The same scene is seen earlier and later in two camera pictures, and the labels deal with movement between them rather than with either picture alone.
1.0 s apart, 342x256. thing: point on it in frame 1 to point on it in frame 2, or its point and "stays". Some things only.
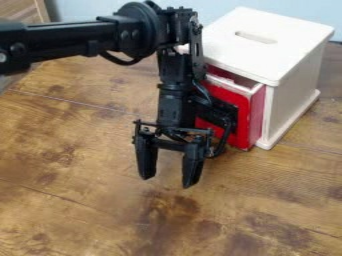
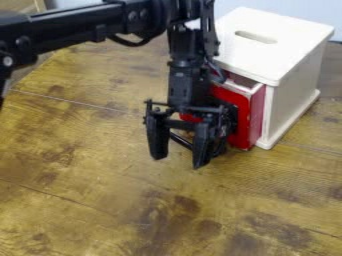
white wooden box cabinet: (274, 51) stays
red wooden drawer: (245, 95) stays
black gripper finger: (148, 153) to (160, 133)
